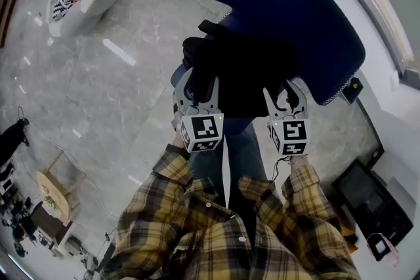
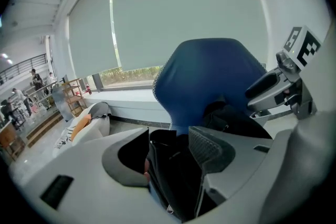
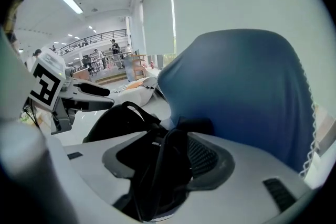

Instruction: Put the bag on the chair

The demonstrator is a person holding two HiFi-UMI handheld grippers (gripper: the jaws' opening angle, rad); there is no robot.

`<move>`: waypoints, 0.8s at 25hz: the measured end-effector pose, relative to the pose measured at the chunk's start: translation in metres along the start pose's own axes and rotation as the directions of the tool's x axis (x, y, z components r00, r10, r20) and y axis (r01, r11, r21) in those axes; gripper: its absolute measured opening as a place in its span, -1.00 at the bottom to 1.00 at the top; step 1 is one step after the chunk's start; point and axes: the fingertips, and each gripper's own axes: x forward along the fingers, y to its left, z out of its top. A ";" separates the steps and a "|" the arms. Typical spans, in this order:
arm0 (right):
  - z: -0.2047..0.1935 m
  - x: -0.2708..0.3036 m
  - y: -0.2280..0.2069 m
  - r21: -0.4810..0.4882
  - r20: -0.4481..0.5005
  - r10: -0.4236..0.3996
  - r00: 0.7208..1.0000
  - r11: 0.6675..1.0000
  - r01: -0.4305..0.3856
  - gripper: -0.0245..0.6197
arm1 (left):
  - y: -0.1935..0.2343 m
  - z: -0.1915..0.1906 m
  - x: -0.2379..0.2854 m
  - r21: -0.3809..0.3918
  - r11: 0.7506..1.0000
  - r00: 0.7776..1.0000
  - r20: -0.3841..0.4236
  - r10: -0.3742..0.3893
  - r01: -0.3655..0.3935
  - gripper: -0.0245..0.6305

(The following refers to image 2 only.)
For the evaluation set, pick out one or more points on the white sofa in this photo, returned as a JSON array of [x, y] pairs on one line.
[[94, 128]]

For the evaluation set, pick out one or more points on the wooden step platform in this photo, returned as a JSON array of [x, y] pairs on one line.
[[44, 127]]

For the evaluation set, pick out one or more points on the grey cushion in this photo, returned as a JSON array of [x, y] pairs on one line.
[[99, 110]]

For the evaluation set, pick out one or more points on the orange pillow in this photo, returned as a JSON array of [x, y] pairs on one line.
[[80, 126]]

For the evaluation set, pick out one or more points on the blue chair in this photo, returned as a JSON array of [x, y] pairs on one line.
[[210, 73]]

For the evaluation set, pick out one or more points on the grey roller blind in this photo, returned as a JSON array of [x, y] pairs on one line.
[[92, 34], [183, 8]]

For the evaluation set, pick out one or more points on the leaning glass pane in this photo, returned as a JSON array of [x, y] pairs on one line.
[[60, 105]]

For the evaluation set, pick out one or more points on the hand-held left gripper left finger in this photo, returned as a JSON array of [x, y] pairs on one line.
[[78, 165]]

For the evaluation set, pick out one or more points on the black and white patterned cushion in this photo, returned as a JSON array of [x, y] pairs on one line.
[[65, 136]]

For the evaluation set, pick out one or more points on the wooden shelf rack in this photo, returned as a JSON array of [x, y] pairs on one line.
[[78, 97]]

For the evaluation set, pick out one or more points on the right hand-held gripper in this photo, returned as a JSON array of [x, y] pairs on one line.
[[302, 47]]

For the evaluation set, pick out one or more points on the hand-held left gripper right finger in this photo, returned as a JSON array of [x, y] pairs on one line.
[[236, 162]]

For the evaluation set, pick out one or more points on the brown wooden side table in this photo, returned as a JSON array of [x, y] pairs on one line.
[[10, 136]]

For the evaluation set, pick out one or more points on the black balcony railing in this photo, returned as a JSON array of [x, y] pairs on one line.
[[31, 59]]

